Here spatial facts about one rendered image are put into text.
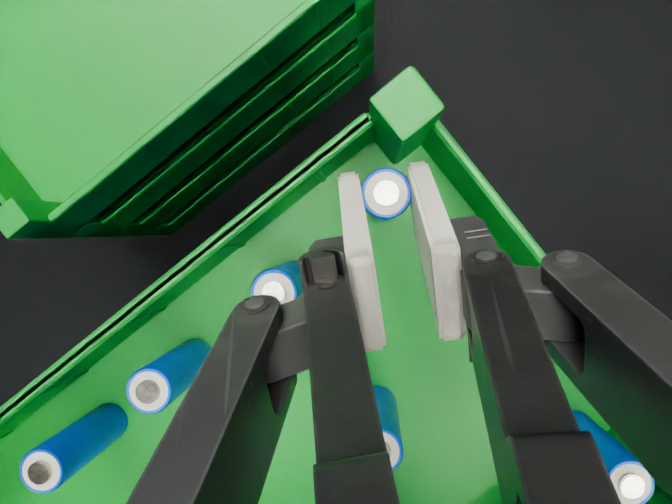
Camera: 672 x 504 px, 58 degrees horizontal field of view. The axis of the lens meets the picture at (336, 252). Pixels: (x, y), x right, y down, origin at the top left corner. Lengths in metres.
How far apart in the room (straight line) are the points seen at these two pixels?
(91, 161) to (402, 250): 0.28
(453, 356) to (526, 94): 0.48
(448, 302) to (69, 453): 0.17
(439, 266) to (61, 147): 0.39
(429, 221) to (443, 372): 0.14
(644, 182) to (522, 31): 0.22
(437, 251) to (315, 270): 0.03
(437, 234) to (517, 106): 0.57
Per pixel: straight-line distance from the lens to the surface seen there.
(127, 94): 0.50
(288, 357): 0.15
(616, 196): 0.75
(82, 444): 0.29
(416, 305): 0.29
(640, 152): 0.76
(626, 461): 0.26
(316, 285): 0.15
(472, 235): 0.18
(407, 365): 0.30
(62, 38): 0.53
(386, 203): 0.22
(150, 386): 0.25
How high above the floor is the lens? 0.69
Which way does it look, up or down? 86 degrees down
